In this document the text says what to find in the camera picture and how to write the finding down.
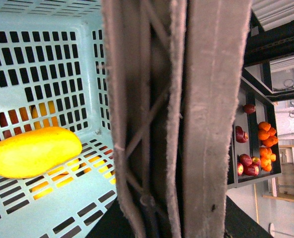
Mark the brown basket handle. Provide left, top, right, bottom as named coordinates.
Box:
left=102, top=0, right=252, bottom=238

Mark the light blue plastic basket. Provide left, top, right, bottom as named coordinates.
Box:
left=0, top=0, right=117, bottom=238

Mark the yellow mango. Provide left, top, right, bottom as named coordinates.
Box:
left=0, top=126, right=82, bottom=179

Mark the red apple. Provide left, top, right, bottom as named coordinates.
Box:
left=239, top=154, right=253, bottom=167
left=235, top=126, right=249, bottom=143
left=243, top=104, right=256, bottom=115
left=243, top=164, right=259, bottom=176

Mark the black produce shelf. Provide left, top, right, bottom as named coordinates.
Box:
left=227, top=33, right=294, bottom=189

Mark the orange fruit pile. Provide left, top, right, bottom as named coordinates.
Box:
left=258, top=121, right=279, bottom=172

